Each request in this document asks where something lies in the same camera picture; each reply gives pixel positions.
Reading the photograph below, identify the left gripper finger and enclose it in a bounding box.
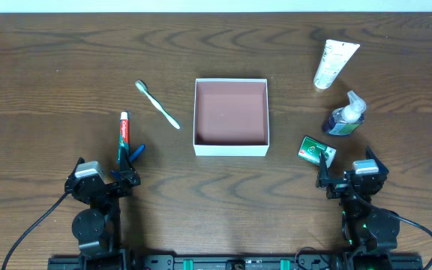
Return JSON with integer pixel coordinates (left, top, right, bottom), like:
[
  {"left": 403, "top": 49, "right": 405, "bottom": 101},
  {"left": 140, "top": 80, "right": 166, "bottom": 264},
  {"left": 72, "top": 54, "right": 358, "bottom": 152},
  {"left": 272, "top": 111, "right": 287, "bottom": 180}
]
[
  {"left": 73, "top": 157, "right": 85, "bottom": 173},
  {"left": 119, "top": 148, "right": 137, "bottom": 180}
]

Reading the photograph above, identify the clear blue soap pump bottle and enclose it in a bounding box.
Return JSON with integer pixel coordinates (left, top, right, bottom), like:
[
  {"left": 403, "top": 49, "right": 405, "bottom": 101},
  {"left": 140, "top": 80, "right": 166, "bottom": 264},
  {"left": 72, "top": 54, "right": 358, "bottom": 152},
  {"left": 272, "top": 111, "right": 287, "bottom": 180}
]
[{"left": 322, "top": 91, "right": 366, "bottom": 137}]

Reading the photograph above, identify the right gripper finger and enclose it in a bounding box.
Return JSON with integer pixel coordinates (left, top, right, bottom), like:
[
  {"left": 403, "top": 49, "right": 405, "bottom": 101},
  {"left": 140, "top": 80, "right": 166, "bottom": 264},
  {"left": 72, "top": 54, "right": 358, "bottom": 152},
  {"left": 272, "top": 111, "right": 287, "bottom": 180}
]
[
  {"left": 315, "top": 151, "right": 331, "bottom": 188},
  {"left": 365, "top": 145, "right": 389, "bottom": 173}
]

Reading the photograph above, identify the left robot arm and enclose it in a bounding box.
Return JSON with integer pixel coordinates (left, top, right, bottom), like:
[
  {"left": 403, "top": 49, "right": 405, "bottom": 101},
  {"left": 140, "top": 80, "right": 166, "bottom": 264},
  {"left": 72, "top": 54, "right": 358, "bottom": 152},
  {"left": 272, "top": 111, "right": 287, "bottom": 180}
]
[{"left": 64, "top": 148, "right": 140, "bottom": 269}]

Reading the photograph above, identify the black mounting rail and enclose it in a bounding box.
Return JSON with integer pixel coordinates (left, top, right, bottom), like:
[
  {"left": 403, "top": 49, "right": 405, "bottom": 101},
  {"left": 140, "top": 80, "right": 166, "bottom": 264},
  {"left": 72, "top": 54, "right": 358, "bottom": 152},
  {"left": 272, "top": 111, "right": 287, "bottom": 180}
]
[{"left": 46, "top": 253, "right": 424, "bottom": 270}]

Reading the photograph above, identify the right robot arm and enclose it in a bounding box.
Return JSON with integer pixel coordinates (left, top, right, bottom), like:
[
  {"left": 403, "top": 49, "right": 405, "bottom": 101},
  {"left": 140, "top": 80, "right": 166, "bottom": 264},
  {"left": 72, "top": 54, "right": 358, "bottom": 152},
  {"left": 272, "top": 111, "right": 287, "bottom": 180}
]
[{"left": 316, "top": 147, "right": 400, "bottom": 269}]

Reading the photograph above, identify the white cardboard box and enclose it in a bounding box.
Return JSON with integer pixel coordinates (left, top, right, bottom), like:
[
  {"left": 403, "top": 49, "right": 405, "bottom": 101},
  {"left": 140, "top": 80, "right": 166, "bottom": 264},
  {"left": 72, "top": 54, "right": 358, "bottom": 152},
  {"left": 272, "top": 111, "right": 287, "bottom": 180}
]
[{"left": 193, "top": 78, "right": 270, "bottom": 157}]

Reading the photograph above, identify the blue disposable razor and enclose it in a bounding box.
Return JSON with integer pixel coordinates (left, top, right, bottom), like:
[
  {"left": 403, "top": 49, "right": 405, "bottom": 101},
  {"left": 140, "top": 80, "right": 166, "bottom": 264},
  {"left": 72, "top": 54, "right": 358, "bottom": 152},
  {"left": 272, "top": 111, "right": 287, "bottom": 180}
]
[{"left": 109, "top": 144, "right": 146, "bottom": 180}]

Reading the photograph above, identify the white lotion tube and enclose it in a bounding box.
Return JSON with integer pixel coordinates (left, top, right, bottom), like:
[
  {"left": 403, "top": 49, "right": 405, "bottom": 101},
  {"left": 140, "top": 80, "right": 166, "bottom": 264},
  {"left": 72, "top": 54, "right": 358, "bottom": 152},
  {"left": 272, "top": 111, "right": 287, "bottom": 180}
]
[{"left": 313, "top": 40, "right": 360, "bottom": 90}]

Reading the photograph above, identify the red green toothpaste tube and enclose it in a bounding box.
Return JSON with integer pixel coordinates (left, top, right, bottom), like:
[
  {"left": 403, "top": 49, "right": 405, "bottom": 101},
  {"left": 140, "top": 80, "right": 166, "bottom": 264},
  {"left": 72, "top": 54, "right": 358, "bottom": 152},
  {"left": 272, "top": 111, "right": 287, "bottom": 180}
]
[{"left": 117, "top": 111, "right": 130, "bottom": 164}]

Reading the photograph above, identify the green soap bar box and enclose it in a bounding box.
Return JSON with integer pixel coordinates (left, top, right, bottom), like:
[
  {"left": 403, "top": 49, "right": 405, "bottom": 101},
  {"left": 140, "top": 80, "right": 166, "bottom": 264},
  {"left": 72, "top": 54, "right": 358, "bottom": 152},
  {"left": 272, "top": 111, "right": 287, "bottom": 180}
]
[{"left": 298, "top": 136, "right": 337, "bottom": 167}]

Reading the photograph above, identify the green white toothbrush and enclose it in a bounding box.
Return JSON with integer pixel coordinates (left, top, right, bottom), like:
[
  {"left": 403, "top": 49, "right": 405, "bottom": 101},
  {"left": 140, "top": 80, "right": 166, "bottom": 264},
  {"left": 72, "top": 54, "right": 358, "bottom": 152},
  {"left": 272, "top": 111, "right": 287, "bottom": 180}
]
[{"left": 135, "top": 80, "right": 181, "bottom": 130}]

